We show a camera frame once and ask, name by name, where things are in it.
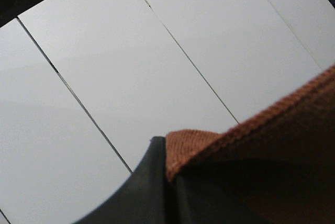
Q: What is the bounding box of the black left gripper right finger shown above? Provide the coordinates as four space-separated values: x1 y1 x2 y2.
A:
175 171 262 223

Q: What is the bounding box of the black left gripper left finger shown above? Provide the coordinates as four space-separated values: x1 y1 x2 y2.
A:
76 137 173 223

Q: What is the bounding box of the brown microfiber towel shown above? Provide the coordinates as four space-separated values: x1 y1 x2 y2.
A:
165 66 334 223

